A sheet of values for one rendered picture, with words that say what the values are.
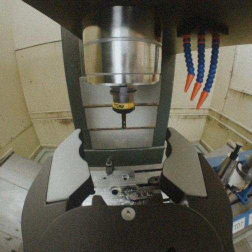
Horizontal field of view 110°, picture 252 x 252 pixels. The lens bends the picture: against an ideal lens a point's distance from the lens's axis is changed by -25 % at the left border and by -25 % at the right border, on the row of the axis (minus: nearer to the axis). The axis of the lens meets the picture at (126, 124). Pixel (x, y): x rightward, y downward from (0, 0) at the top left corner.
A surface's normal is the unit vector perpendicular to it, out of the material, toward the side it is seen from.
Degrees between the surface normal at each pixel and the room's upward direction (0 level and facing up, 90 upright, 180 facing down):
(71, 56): 90
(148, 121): 88
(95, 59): 90
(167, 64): 90
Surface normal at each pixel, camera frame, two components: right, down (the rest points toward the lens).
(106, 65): -0.33, 0.42
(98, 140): 0.06, 0.44
